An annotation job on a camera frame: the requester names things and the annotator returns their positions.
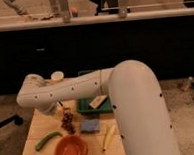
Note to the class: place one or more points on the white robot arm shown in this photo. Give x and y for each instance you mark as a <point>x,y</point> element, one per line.
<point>135,96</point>

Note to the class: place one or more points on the orange bowl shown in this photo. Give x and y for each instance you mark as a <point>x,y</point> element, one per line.
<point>71,145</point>

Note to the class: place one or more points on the white mug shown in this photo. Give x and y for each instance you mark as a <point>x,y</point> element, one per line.
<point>57,76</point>

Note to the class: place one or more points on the green cucumber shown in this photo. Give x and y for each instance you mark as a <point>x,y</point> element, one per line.
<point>45,140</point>

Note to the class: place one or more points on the dark red grape bunch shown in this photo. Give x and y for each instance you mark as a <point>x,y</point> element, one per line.
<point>67,122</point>

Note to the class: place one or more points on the blue sponge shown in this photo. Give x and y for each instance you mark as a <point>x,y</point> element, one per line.
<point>90,126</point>

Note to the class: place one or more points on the green plastic tray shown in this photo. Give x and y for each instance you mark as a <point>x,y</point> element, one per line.
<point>104,105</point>

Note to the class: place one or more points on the yellow banana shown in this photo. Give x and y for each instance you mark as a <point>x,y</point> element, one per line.
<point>108,137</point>

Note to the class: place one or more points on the wooden block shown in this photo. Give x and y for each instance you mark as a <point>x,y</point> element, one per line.
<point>97,101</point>

